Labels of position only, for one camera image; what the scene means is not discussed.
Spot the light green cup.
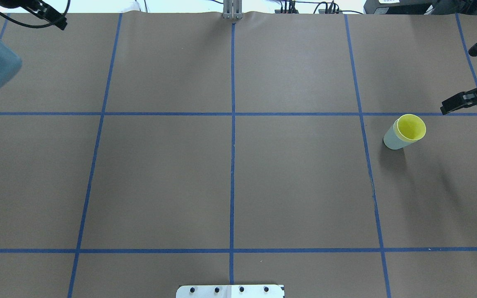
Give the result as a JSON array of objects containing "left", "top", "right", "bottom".
[{"left": 383, "top": 119, "right": 417, "bottom": 150}]

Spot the usb hub with cables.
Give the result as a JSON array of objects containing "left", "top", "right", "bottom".
[{"left": 267, "top": 0, "right": 342, "bottom": 14}]

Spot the brown paper table cover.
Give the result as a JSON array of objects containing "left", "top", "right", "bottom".
[{"left": 0, "top": 11, "right": 477, "bottom": 298}]

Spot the black labelled box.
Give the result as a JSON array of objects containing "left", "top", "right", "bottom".
[{"left": 364, "top": 0, "right": 432, "bottom": 15}]

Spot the aluminium frame post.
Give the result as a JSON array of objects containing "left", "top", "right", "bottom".
[{"left": 221, "top": 0, "right": 243, "bottom": 20}]

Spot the yellow cup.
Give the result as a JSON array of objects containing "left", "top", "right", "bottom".
[{"left": 393, "top": 114, "right": 426, "bottom": 143}]

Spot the white camera stand pedestal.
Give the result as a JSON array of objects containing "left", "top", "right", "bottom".
[{"left": 176, "top": 284, "right": 285, "bottom": 298}]

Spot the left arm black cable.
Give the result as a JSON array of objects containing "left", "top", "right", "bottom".
[{"left": 0, "top": 0, "right": 71, "bottom": 29}]

